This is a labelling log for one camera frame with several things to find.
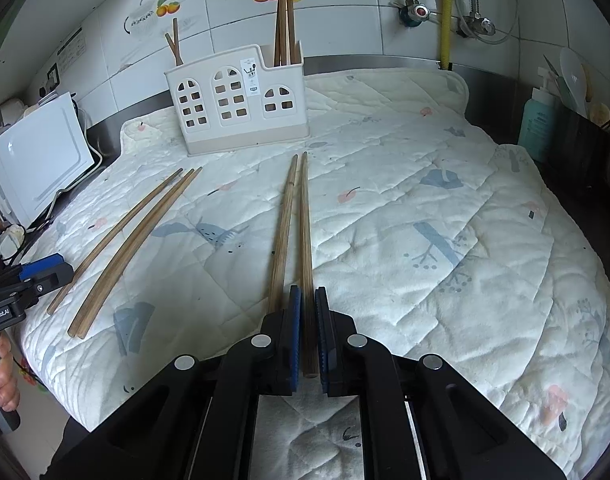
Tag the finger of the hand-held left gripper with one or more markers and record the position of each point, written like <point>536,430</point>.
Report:
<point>42,266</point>
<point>55,277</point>

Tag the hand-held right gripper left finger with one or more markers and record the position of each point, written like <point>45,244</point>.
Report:
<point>295,340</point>

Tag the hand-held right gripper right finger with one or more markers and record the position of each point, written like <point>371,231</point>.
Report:
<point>322,340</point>

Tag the cream house-shaped utensil holder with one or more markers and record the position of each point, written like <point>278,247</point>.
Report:
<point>255,130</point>

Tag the person's left hand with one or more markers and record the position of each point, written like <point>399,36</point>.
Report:
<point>7,385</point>

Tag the white power adapter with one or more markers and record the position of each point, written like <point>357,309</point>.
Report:
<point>7,240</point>

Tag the floral printed cloth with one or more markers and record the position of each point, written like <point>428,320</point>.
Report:
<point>26,372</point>

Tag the white toaster oven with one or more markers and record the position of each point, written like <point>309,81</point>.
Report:
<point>40,160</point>

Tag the white quilted printed mat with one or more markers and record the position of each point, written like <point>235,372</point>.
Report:
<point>410,185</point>

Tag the teal pump bottle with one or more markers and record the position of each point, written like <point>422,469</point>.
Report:
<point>537,125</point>

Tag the black utensil cup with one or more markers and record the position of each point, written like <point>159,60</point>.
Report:
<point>580,160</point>

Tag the metal valve with red button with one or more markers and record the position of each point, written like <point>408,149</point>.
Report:
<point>415,14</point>

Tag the yellow gas pipe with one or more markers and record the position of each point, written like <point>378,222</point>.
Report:
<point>445,10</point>

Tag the metal angle valve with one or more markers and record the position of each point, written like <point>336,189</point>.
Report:
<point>480,25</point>

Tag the wooden spoon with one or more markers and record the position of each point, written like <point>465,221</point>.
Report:
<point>600,114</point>

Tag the white rice paddle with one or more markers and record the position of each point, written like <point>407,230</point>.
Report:
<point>574,77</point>

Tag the wall power socket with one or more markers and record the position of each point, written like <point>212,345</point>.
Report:
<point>52,76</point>

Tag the white wall label sticker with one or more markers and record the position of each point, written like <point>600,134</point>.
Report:
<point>70,49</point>

